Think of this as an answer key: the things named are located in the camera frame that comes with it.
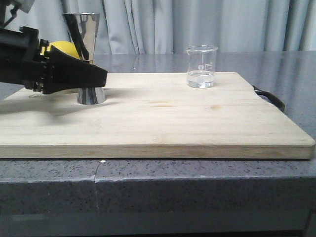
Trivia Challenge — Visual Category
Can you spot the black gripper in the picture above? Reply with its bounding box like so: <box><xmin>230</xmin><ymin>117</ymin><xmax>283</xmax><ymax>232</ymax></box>
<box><xmin>0</xmin><ymin>14</ymin><xmax>108</xmax><ymax>94</ymax></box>

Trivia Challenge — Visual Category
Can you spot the steel double jigger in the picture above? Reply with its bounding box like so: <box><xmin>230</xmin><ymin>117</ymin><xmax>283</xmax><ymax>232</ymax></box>
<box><xmin>63</xmin><ymin>12</ymin><xmax>106</xmax><ymax>105</ymax></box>

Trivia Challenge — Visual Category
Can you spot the glass beaker with liquid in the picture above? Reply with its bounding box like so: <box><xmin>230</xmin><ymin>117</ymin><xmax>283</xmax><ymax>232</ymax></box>
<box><xmin>186</xmin><ymin>45</ymin><xmax>218</xmax><ymax>88</ymax></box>

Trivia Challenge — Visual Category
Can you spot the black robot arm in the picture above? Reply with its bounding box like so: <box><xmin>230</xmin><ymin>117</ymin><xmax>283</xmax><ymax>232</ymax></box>
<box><xmin>0</xmin><ymin>0</ymin><xmax>107</xmax><ymax>100</ymax></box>

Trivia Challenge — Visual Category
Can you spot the yellow lemon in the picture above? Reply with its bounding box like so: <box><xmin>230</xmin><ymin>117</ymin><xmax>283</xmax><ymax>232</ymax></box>
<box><xmin>39</xmin><ymin>40</ymin><xmax>80</xmax><ymax>59</ymax></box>

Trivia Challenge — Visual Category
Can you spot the grey curtain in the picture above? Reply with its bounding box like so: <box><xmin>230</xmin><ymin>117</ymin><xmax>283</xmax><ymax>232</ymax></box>
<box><xmin>8</xmin><ymin>0</ymin><xmax>316</xmax><ymax>54</ymax></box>

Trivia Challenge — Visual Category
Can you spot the wooden cutting board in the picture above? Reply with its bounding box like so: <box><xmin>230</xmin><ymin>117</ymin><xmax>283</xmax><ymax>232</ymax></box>
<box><xmin>0</xmin><ymin>72</ymin><xmax>316</xmax><ymax>159</ymax></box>

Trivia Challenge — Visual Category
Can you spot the black board handle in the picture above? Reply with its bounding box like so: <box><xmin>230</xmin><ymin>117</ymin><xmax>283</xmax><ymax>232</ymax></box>
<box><xmin>252</xmin><ymin>85</ymin><xmax>285</xmax><ymax>112</ymax></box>

